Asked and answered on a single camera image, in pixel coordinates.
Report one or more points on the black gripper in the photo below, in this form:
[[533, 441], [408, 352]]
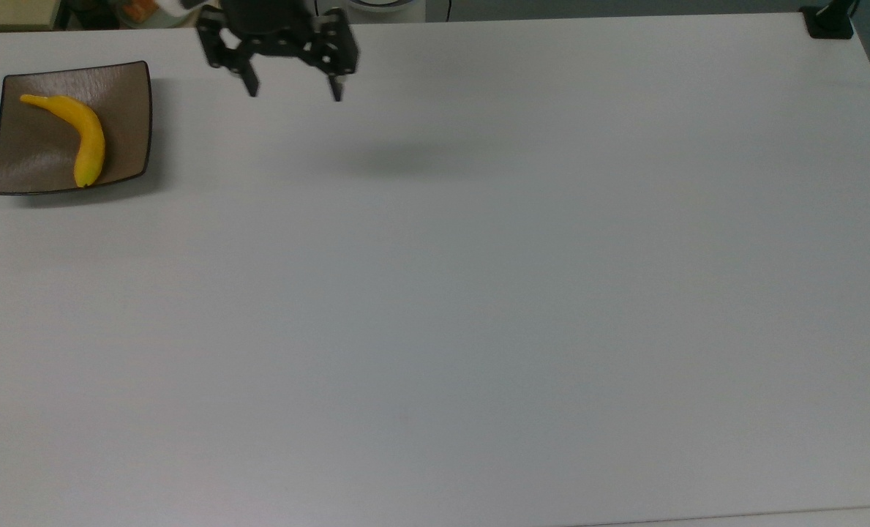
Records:
[[270, 18]]

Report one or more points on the yellow banana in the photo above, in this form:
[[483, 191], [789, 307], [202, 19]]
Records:
[[87, 132]]

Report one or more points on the brown square ceramic plate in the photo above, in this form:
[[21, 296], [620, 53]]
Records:
[[124, 110]]

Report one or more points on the bowl with orange contents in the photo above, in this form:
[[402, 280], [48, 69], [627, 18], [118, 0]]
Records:
[[138, 11]]

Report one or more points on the beige wooden furniture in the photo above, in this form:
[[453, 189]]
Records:
[[10, 13]]

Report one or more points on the black clamp mount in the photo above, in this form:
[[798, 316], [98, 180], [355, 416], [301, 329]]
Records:
[[828, 20]]

